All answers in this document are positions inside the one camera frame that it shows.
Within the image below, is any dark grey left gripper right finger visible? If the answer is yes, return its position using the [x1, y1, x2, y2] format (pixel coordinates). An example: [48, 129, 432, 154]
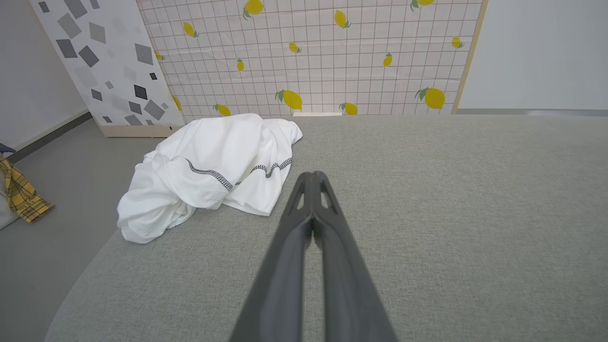
[311, 171, 398, 342]

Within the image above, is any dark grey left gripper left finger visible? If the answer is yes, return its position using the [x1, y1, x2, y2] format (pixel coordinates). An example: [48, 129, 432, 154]
[230, 171, 314, 342]

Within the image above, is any white long-sleeve shirt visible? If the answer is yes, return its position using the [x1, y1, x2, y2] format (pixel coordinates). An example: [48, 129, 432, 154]
[117, 113, 304, 244]

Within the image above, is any grey fabric sofa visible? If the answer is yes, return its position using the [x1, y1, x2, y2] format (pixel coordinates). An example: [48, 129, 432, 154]
[45, 114, 608, 342]

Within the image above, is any lemon print grid panel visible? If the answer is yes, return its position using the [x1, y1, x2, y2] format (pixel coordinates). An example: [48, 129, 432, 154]
[135, 0, 486, 125]

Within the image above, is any yellow plaid cloth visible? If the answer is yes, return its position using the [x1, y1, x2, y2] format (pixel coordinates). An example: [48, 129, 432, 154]
[0, 154, 55, 224]

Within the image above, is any grey terrazzo print panel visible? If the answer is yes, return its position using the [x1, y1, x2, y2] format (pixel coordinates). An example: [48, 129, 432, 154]
[28, 0, 187, 138]

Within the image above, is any white cloth item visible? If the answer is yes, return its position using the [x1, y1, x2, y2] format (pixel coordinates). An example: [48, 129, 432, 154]
[0, 188, 20, 231]

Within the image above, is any plain white panel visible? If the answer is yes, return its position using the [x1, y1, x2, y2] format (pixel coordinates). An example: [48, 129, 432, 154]
[451, 0, 608, 115]

